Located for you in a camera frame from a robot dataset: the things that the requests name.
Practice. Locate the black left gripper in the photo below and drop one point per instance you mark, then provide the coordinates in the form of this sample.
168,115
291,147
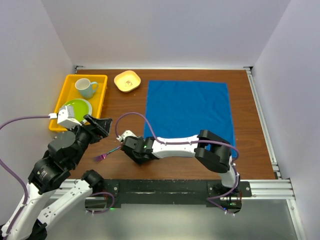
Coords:
101,124

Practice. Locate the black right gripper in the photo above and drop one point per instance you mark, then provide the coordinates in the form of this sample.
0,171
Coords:
138,160

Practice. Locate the blue cloth napkin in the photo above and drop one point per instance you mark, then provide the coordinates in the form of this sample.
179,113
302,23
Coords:
179,109

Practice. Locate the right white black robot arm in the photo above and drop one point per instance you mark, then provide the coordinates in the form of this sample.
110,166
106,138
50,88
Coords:
213,152

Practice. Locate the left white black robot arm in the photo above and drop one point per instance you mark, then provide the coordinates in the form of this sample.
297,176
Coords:
32,218

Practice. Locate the green plate white rim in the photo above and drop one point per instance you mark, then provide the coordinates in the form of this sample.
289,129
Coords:
81,108

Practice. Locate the light blue ceramic mug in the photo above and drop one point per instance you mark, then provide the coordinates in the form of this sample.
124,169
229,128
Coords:
86,88

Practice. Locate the iridescent metal fork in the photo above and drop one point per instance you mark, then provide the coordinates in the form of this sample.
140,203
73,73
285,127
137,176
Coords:
104,155

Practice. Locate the yellow plastic tray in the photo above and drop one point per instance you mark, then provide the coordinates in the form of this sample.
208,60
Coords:
70,96

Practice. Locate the yellow square bowl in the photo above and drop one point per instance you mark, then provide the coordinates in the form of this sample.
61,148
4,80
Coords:
127,81

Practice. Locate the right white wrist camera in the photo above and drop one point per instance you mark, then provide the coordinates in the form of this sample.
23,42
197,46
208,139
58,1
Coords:
124,135

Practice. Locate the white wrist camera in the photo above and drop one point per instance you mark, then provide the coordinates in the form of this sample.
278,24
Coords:
66,117
124,135

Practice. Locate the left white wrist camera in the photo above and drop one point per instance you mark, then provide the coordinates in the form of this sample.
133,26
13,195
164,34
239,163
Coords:
66,117

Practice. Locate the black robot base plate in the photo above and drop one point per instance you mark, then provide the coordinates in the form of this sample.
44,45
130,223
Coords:
171,192

